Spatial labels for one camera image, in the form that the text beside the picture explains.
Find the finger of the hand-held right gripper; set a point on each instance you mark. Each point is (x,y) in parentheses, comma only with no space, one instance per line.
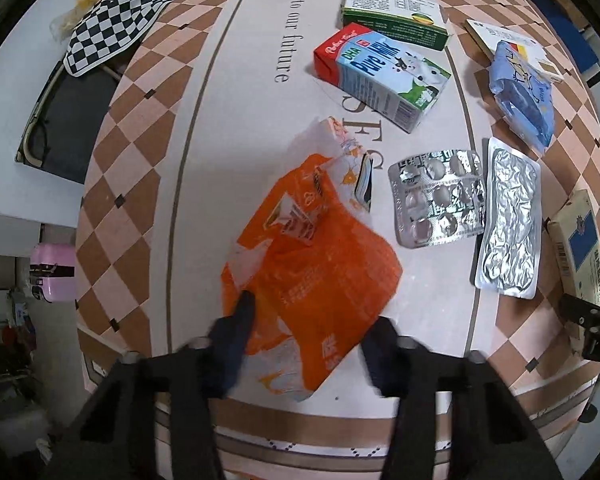
(577,310)

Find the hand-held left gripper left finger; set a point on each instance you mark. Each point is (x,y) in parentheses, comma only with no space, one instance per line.
(230,345)

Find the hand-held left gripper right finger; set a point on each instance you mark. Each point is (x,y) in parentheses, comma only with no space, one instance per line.
(385,360)

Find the beige box with blue label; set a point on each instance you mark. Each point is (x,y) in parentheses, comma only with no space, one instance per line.
(580,245)

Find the plain silver foil blister pack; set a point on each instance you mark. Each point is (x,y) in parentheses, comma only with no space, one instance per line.
(510,220)

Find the orange plastic wrapper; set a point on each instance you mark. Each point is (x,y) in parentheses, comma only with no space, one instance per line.
(320,260)

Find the silver pill blister pack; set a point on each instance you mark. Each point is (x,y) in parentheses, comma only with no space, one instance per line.
(435,200)

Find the blue cartoon pouch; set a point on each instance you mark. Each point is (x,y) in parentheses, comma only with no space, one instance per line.
(522,100)

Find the blue white milk carton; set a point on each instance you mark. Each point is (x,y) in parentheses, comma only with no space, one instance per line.
(380,70)

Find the white yellow box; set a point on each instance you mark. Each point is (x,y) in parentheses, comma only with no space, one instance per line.
(485,35)

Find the green white medicine box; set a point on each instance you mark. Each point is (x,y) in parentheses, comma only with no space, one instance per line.
(395,15)

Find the pink suitcase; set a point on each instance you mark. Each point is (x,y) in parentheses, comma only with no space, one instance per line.
(52,272)

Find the table with diamond-pattern tablecloth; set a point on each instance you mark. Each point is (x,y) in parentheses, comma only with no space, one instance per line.
(230,110)

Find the blue chair cushion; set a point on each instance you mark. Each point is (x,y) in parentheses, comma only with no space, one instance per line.
(565,25)

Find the black white checkered cloth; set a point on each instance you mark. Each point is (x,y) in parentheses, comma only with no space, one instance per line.
(110,25)

